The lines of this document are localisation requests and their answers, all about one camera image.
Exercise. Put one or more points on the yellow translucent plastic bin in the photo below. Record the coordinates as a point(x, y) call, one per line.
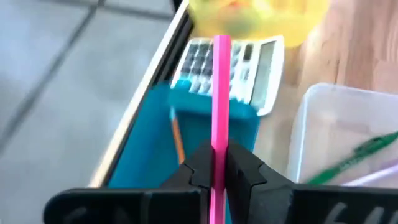
point(280, 25)

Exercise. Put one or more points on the white desk calculator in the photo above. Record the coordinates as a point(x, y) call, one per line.
point(264, 71)

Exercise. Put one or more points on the orange pencil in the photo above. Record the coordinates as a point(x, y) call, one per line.
point(178, 140)

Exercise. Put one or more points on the purple pen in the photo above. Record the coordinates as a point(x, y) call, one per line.
point(379, 174)

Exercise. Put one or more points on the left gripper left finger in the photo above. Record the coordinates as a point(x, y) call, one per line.
point(140, 205)

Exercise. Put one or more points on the green pen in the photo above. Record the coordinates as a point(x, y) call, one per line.
point(367, 149)

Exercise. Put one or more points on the teal plastic bin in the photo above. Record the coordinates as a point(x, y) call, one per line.
point(149, 155)

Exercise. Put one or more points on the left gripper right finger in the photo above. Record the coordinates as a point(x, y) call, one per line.
point(295, 205)

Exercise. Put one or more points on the pink pencil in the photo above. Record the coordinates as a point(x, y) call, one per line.
point(220, 93)

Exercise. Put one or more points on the clear plastic bin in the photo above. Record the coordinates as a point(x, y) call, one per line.
point(326, 124)

